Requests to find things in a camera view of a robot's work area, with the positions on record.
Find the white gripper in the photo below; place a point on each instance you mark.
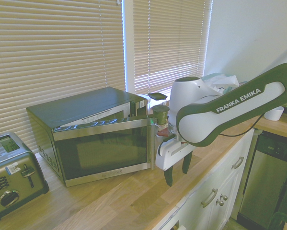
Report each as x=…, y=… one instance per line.
x=168, y=153

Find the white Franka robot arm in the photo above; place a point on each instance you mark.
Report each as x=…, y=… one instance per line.
x=229, y=105

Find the black stainless microwave body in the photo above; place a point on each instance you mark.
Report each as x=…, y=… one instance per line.
x=85, y=103

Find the small red object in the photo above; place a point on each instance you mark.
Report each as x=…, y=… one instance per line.
x=164, y=133

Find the white kitchen cabinet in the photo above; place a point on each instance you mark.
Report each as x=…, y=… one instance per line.
x=220, y=177

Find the round silver cabinet knob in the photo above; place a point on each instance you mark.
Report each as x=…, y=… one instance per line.
x=224, y=197
x=220, y=203

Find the jar with dark lid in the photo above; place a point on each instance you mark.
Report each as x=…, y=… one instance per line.
x=160, y=115

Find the small black flat box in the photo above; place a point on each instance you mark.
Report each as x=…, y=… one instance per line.
x=158, y=95

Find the stainless dishwasher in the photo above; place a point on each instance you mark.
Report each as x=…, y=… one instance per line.
x=267, y=172

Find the crumpled white paper pile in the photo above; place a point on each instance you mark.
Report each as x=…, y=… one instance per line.
x=223, y=82

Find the white cup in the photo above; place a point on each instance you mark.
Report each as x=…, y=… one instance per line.
x=274, y=113

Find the narrow beige window blind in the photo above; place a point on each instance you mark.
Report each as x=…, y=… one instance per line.
x=169, y=43

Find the stainless two-slot toaster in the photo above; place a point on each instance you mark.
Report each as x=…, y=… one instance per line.
x=12, y=175

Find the wide beige window blind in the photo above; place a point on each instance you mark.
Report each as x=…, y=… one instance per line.
x=54, y=52

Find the dark green metal frame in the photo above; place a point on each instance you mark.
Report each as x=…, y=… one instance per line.
x=281, y=216

